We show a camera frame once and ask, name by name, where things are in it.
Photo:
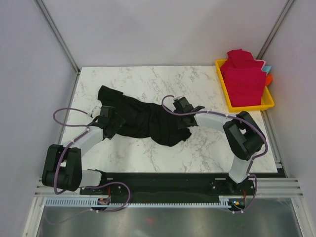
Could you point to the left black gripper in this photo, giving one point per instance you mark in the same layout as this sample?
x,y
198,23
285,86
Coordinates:
x,y
118,122

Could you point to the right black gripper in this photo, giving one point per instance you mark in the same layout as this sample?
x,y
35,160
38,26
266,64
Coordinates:
x,y
181,125

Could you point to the black t-shirt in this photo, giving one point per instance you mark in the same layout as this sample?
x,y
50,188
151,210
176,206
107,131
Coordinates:
x,y
143,120

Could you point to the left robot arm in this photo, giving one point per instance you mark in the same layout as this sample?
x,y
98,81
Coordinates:
x,y
63,164

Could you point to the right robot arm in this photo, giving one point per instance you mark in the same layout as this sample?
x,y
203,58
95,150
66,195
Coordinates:
x,y
245,138

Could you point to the red t-shirt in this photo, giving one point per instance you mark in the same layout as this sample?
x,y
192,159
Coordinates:
x,y
244,78

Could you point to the yellow plastic bin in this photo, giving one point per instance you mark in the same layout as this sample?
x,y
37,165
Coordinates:
x,y
266,99

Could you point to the cyan cloth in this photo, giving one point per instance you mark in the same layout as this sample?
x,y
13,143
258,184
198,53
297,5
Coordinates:
x,y
266,69

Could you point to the orange cloth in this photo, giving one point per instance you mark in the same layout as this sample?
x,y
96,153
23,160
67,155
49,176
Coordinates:
x,y
269,79

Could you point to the pink cloth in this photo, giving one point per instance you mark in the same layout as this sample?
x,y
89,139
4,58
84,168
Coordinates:
x,y
262,61

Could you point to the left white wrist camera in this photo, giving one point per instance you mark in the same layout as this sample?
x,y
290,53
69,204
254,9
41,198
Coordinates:
x,y
93,113

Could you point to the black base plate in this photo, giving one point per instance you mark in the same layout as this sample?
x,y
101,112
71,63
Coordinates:
x,y
169,187

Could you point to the white slotted cable duct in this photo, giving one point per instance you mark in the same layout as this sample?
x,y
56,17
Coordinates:
x,y
97,202

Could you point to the aluminium rail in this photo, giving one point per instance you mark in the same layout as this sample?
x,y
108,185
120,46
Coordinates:
x,y
278,188

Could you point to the left aluminium frame post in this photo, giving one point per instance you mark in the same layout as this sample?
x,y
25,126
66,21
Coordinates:
x,y
53,27

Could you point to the aluminium frame post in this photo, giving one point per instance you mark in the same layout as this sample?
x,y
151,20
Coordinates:
x,y
53,27
276,27

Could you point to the right aluminium frame post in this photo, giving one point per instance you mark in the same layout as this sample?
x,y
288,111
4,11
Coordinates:
x,y
276,27

